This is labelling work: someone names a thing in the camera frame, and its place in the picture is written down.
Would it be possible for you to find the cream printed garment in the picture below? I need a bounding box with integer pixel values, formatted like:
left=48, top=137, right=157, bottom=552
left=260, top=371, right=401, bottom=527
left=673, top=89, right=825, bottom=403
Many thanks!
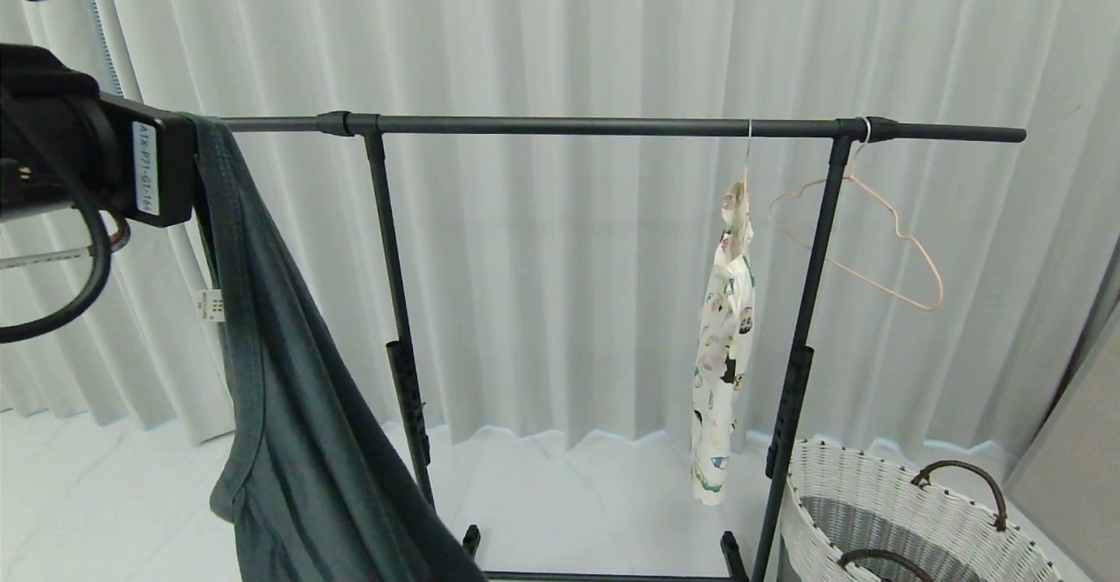
left=689, top=181, right=757, bottom=507

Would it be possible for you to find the black clothes rack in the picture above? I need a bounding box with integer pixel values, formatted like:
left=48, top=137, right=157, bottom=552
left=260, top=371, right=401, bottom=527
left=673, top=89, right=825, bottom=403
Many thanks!
left=219, top=111, right=1027, bottom=582

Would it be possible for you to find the white laundry basket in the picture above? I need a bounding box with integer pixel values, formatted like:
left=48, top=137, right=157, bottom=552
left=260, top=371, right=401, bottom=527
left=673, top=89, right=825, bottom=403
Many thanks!
left=776, top=438, right=1065, bottom=582

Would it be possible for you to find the dark grey garment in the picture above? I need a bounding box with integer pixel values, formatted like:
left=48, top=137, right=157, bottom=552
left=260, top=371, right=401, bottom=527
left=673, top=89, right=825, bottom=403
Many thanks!
left=186, top=114, right=487, bottom=582

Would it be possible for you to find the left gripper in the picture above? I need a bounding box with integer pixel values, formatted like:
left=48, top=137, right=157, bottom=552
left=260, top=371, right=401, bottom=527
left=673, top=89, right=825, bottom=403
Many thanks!
left=0, top=44, right=199, bottom=229

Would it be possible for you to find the pink clothes hanger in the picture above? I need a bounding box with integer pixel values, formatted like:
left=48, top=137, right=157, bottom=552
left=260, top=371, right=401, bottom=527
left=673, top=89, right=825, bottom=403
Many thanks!
left=768, top=116, right=946, bottom=312
left=738, top=118, right=755, bottom=250

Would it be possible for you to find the white curtain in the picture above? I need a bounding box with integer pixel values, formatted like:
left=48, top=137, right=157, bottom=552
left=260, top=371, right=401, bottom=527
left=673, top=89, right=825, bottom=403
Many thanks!
left=0, top=0, right=1120, bottom=469

